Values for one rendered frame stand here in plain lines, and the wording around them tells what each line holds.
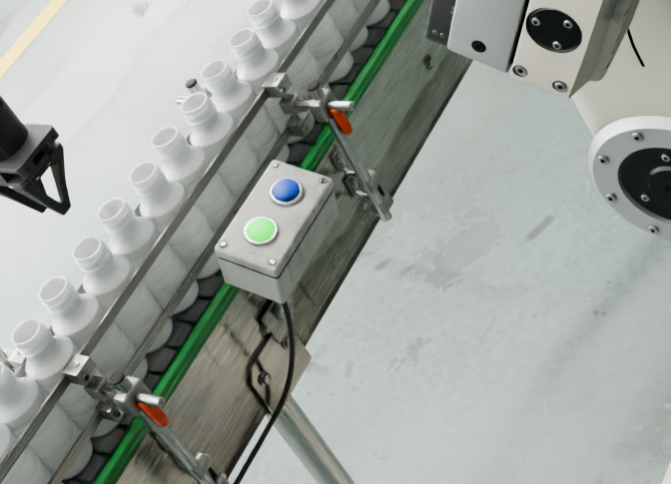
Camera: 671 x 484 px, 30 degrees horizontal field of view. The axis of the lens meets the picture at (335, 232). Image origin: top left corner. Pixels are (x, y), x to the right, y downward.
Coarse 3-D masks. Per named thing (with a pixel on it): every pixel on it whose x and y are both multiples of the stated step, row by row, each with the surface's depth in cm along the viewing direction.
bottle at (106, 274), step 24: (96, 240) 141; (96, 264) 140; (120, 264) 142; (96, 288) 141; (120, 288) 141; (144, 288) 145; (120, 312) 143; (144, 312) 145; (144, 336) 147; (168, 336) 149
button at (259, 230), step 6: (252, 222) 138; (258, 222) 138; (264, 222) 138; (270, 222) 138; (252, 228) 138; (258, 228) 137; (264, 228) 137; (270, 228) 137; (252, 234) 137; (258, 234) 137; (264, 234) 137; (270, 234) 137; (258, 240) 137; (264, 240) 137
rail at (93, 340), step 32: (352, 32) 171; (288, 64) 160; (288, 128) 161; (224, 160) 152; (192, 192) 148; (224, 224) 153; (128, 288) 141; (160, 320) 146; (64, 384) 135; (96, 416) 139; (0, 480) 129
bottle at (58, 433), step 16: (0, 368) 133; (0, 384) 131; (16, 384) 133; (32, 384) 134; (0, 400) 132; (16, 400) 132; (32, 400) 133; (0, 416) 133; (16, 416) 132; (32, 416) 133; (48, 416) 135; (64, 416) 138; (16, 432) 134; (48, 432) 135; (64, 432) 137; (80, 432) 140; (32, 448) 136; (48, 448) 136; (64, 448) 137; (48, 464) 138; (80, 464) 139
